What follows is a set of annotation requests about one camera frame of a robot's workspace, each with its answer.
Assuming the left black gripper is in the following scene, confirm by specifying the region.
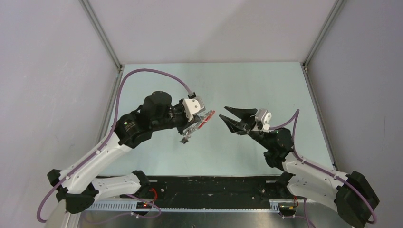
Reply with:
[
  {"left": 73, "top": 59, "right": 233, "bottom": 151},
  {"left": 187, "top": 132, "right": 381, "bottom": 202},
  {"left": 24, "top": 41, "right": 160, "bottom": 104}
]
[{"left": 152, "top": 98, "right": 201, "bottom": 134}]

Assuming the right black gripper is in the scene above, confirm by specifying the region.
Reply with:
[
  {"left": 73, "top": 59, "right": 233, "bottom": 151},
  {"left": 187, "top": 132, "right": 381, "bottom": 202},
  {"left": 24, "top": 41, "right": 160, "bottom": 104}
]
[{"left": 219, "top": 106, "right": 272, "bottom": 151}]

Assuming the red-handled metal key holder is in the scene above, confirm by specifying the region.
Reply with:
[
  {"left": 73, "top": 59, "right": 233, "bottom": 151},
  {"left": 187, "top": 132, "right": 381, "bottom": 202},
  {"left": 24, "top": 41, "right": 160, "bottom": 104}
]
[{"left": 180, "top": 110, "right": 215, "bottom": 144}]

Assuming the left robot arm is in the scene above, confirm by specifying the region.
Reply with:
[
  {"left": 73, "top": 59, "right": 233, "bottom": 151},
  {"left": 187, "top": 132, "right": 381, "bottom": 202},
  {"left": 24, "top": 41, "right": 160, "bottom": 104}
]
[{"left": 48, "top": 91, "right": 205, "bottom": 214}]

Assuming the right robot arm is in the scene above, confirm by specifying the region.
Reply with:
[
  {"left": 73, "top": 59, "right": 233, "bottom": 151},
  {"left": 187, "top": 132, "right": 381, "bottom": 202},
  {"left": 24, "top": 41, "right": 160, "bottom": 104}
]
[{"left": 219, "top": 106, "right": 380, "bottom": 228}]

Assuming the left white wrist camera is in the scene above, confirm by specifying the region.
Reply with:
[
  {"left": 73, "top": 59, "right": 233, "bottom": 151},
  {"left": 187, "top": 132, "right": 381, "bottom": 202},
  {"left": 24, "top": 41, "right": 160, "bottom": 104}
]
[{"left": 182, "top": 98, "right": 206, "bottom": 122}]

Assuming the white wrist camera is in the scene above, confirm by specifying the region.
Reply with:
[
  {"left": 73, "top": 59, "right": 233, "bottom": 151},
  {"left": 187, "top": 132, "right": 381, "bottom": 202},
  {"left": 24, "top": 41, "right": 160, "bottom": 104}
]
[
  {"left": 182, "top": 98, "right": 206, "bottom": 122},
  {"left": 253, "top": 109, "right": 272, "bottom": 133}
]

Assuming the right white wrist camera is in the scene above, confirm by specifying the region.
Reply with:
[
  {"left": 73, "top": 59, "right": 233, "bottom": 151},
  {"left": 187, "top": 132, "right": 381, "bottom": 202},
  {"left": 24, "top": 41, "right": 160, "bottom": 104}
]
[{"left": 253, "top": 109, "right": 272, "bottom": 133}]

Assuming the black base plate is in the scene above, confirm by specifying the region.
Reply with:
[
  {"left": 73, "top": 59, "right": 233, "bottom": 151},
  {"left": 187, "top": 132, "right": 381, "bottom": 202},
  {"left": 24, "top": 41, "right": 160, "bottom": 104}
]
[{"left": 135, "top": 176, "right": 295, "bottom": 209}]

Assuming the left aluminium frame post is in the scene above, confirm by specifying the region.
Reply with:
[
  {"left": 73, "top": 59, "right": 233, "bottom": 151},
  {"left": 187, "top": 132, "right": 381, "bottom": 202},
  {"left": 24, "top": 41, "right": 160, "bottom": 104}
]
[{"left": 78, "top": 0, "right": 122, "bottom": 72}]

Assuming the aluminium frame post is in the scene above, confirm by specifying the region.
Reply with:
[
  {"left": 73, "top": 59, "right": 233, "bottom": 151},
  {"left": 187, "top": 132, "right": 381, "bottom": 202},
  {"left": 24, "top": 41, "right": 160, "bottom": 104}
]
[
  {"left": 302, "top": 0, "right": 348, "bottom": 74},
  {"left": 78, "top": 0, "right": 122, "bottom": 72}
]

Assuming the grey cable duct rail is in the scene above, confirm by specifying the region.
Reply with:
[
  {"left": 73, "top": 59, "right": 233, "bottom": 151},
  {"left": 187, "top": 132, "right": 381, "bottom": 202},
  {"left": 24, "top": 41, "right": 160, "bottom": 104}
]
[{"left": 86, "top": 200, "right": 279, "bottom": 213}]

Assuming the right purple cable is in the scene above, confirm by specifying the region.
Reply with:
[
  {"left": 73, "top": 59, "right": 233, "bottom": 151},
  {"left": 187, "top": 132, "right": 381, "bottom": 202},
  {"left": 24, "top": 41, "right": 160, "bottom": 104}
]
[{"left": 270, "top": 109, "right": 378, "bottom": 225}]

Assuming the purple cable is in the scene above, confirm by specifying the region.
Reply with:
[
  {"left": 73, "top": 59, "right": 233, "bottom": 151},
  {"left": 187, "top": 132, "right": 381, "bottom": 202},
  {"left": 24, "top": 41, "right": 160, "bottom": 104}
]
[
  {"left": 270, "top": 109, "right": 378, "bottom": 225},
  {"left": 36, "top": 68, "right": 194, "bottom": 223}
]

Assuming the right aluminium frame post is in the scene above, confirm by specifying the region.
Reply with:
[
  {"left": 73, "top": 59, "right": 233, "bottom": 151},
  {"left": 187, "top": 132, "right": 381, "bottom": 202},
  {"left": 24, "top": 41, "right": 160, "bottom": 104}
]
[{"left": 302, "top": 0, "right": 348, "bottom": 74}]

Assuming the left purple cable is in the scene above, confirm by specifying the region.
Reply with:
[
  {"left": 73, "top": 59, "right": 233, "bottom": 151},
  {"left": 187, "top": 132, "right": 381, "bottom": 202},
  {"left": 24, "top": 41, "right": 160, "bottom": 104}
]
[{"left": 36, "top": 68, "right": 194, "bottom": 223}]

